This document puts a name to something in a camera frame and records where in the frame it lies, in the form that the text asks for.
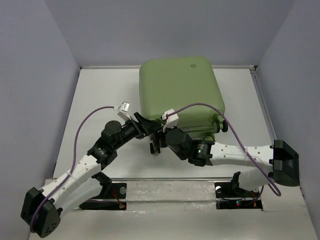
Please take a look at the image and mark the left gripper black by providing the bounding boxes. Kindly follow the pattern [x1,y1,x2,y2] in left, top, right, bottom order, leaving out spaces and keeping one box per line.
[113,112,161,150]

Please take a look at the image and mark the green suitcase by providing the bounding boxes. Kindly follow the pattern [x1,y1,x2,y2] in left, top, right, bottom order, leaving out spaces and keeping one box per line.
[139,56,229,140]

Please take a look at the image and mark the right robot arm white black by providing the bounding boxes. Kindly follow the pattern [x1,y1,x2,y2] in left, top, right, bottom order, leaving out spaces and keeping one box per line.
[149,128,300,196]

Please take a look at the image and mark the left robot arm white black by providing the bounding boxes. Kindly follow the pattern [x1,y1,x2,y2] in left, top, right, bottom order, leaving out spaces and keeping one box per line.
[20,112,162,238]

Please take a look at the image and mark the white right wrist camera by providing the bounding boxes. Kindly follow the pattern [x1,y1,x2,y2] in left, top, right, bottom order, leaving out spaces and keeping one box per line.
[161,109,179,132]

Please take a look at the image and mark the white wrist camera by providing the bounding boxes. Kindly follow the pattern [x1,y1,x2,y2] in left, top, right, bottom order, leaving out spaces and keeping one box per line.
[161,109,179,132]
[113,101,132,121]

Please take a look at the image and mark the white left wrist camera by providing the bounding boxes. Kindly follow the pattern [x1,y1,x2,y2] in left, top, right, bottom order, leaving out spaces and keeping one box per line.
[113,101,132,121]

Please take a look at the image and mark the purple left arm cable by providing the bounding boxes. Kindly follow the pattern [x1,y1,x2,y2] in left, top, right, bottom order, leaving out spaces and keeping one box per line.
[29,106,120,232]

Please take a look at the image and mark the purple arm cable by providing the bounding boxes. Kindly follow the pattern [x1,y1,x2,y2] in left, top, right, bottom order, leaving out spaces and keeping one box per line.
[29,106,120,232]
[164,102,281,208]

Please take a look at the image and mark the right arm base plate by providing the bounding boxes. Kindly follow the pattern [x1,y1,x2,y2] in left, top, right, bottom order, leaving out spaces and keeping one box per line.
[214,182,263,210]

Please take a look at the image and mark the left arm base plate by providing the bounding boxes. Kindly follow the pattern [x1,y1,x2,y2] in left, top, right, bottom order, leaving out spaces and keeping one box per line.
[79,182,127,211]

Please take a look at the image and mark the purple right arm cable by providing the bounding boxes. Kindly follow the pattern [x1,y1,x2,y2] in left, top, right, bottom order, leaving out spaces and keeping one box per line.
[164,102,281,208]

